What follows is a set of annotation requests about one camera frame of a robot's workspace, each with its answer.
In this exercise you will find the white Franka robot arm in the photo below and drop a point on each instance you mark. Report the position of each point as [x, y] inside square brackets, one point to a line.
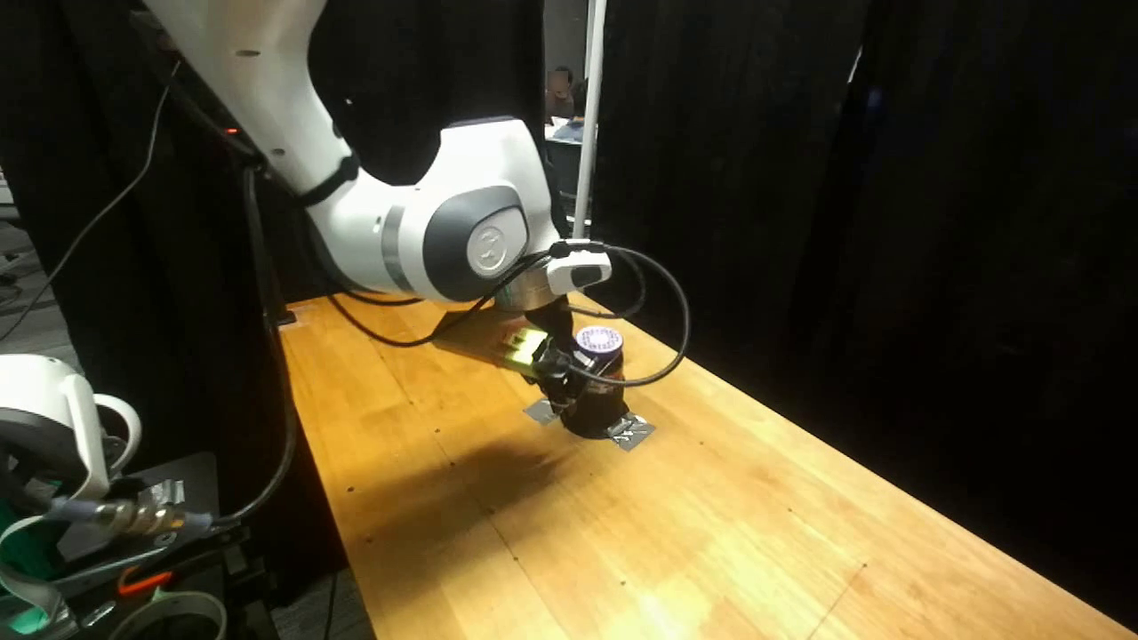
[394, 199]

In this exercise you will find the roll of masking tape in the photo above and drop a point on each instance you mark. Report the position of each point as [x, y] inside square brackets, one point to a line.
[166, 616]

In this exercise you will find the person in background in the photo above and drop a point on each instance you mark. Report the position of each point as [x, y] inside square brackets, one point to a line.
[559, 92]

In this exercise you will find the black curtain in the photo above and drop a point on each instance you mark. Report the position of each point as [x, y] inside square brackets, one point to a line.
[891, 214]

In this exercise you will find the white rounded device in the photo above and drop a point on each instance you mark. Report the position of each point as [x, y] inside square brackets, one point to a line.
[54, 429]

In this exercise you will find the white vertical pole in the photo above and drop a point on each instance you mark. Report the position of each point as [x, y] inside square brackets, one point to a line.
[588, 118]

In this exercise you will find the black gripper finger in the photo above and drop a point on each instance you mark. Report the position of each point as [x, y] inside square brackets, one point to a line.
[602, 375]
[553, 397]

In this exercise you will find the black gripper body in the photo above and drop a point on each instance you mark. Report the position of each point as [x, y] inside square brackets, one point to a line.
[557, 340]

